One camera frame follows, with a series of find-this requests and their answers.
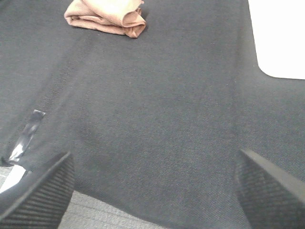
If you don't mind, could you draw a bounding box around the grey tape strip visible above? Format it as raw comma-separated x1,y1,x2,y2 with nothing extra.
2,110,46,167

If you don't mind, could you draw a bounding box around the brown microfibre towel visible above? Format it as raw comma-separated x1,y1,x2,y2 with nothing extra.
64,0,146,38

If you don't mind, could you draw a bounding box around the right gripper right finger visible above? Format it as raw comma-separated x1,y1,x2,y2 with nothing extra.
234,149,305,229

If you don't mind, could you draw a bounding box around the black table cloth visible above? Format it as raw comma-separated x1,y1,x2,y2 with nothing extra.
0,0,305,229

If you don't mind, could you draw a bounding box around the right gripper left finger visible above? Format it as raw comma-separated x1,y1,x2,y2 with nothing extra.
0,152,75,229

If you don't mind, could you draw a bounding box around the pale green plastic bin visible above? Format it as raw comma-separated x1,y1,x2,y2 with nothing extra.
248,0,305,80

